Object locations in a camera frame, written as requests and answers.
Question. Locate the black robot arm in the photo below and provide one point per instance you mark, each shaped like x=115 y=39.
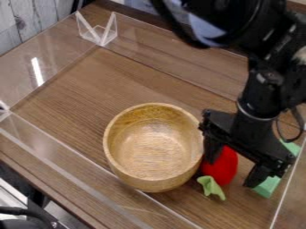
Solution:
x=264 y=30

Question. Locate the clear acrylic corner bracket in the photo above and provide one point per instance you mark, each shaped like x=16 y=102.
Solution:
x=99 y=35

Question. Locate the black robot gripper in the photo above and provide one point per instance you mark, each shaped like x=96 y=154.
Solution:
x=246 y=132

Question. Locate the clear acrylic enclosure wall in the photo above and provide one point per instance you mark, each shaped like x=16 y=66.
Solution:
x=65 y=86

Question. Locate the red plush fruit green leaf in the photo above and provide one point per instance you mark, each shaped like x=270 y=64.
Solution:
x=217 y=174

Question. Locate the wooden bowl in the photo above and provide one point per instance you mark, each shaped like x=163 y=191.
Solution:
x=152 y=146

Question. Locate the green foam block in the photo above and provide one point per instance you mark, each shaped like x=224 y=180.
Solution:
x=267 y=187

